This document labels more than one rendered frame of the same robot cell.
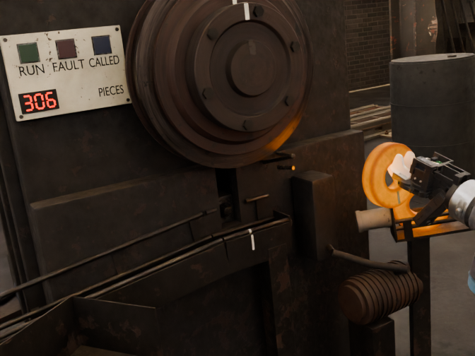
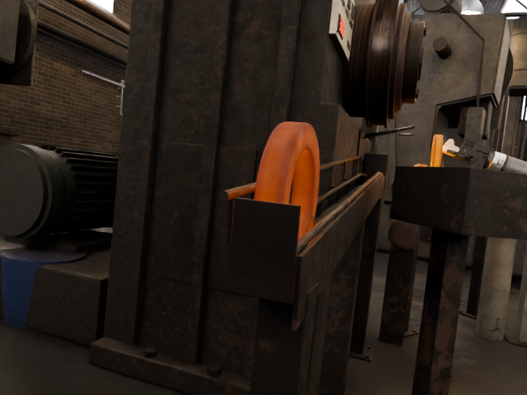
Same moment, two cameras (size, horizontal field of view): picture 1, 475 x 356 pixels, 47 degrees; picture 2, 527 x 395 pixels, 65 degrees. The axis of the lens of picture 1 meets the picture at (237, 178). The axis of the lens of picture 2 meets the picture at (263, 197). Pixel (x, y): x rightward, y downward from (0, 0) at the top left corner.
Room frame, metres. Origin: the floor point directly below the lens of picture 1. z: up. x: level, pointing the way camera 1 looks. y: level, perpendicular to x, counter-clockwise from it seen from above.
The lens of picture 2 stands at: (0.43, 1.34, 0.66)
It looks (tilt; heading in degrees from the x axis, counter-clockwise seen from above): 3 degrees down; 318
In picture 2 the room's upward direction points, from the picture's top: 6 degrees clockwise
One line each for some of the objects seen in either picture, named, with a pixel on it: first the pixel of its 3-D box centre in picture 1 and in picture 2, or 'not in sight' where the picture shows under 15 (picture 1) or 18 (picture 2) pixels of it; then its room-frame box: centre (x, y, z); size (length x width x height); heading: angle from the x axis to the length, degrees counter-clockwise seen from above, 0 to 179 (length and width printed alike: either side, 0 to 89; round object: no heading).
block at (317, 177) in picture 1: (314, 215); (373, 181); (1.44, -0.20, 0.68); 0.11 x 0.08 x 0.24; 29
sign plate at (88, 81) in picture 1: (69, 71); (343, 18); (1.25, 0.35, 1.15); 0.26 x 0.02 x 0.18; 119
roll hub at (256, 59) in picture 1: (247, 68); (414, 63); (1.23, -0.05, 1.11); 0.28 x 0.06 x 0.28; 119
